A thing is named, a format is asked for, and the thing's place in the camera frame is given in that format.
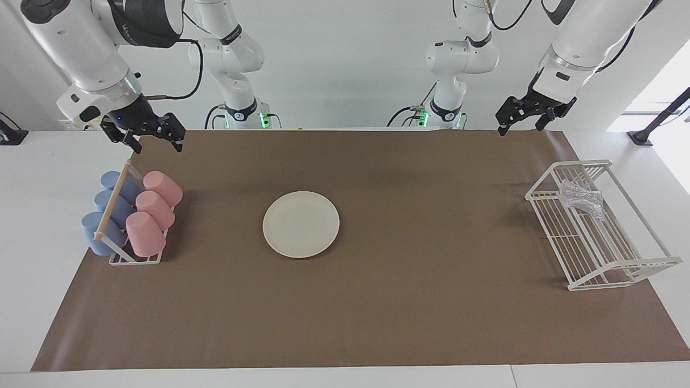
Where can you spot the brown table mat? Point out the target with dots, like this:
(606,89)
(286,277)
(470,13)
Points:
(431,312)

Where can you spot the white cup rack wooden rod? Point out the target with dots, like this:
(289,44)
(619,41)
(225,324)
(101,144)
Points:
(112,200)

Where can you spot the black angled stand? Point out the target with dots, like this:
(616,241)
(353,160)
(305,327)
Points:
(641,137)

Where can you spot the blue plastic cup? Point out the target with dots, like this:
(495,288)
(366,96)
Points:
(129,188)
(92,231)
(119,209)

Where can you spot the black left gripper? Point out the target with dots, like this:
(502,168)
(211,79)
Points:
(542,101)

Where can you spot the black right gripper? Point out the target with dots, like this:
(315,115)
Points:
(137,113)

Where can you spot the white wall power outlet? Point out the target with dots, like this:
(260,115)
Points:
(70,125)

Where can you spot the cream round plate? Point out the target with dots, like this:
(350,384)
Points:
(301,224)

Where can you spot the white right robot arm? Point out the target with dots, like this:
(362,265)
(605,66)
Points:
(81,48)

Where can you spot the black table clamp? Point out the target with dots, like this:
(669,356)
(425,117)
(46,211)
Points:
(11,136)

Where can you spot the pink plastic cup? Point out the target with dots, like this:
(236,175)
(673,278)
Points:
(145,234)
(164,187)
(156,209)

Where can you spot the silver glitter sponge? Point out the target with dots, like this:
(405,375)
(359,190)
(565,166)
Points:
(581,196)

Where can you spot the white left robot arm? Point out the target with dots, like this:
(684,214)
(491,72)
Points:
(587,37)

